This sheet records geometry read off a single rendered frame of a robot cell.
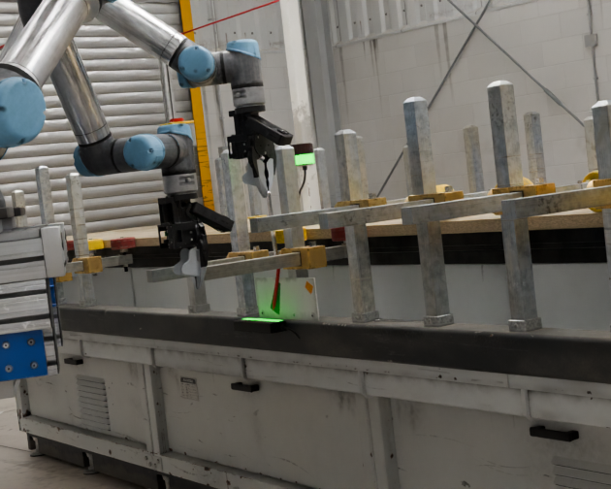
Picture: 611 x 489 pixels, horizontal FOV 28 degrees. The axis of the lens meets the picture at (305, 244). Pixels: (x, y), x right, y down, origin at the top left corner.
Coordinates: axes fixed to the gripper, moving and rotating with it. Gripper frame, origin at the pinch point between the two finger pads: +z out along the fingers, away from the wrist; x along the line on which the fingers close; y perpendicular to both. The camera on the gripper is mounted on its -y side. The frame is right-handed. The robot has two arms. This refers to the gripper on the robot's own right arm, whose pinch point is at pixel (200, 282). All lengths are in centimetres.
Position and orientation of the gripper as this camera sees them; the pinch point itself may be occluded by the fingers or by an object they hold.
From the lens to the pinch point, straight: 271.7
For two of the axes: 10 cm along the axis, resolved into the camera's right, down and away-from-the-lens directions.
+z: 1.1, 9.9, 0.5
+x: 5.6, -0.2, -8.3
